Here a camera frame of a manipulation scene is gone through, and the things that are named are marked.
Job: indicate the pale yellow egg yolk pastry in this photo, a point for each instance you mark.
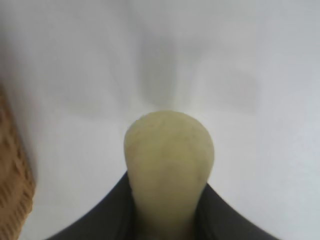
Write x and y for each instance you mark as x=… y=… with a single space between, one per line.
x=168 y=160

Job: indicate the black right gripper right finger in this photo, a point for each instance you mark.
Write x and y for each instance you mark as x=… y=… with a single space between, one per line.
x=222 y=217

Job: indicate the brown woven wicker basket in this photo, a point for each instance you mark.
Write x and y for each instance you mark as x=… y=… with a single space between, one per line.
x=13 y=175

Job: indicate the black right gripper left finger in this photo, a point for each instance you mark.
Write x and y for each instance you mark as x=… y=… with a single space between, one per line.
x=107 y=212

